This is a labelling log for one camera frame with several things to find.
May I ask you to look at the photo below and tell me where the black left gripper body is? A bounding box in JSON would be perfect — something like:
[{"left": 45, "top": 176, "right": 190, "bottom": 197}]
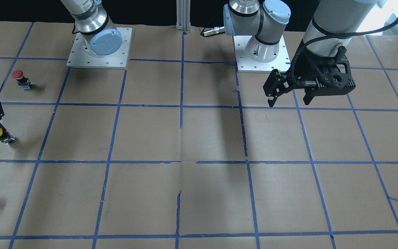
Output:
[{"left": 263, "top": 45, "right": 356, "bottom": 99}]

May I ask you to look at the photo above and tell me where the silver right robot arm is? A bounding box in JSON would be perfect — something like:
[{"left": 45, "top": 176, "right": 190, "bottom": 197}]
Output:
[{"left": 0, "top": 0, "right": 131, "bottom": 144}]

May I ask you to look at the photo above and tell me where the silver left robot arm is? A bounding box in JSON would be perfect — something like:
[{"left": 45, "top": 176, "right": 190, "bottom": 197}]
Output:
[{"left": 263, "top": 0, "right": 398, "bottom": 107}]

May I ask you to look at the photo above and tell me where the red push button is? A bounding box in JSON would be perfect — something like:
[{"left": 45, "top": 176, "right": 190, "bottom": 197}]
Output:
[{"left": 11, "top": 70, "right": 31, "bottom": 90}]

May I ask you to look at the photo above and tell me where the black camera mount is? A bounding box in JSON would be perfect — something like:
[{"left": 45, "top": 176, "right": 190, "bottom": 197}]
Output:
[{"left": 294, "top": 46, "right": 356, "bottom": 96}]

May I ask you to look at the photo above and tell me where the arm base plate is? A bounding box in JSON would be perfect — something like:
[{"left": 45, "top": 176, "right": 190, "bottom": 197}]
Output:
[
  {"left": 233, "top": 35, "right": 291, "bottom": 73},
  {"left": 66, "top": 27, "right": 133, "bottom": 70}
]

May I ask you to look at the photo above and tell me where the black braided cable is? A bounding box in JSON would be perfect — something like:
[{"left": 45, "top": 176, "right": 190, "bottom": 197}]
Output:
[{"left": 287, "top": 0, "right": 398, "bottom": 87}]

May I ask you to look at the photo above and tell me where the aluminium frame post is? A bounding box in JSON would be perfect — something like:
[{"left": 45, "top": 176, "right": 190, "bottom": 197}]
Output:
[{"left": 176, "top": 0, "right": 191, "bottom": 33}]

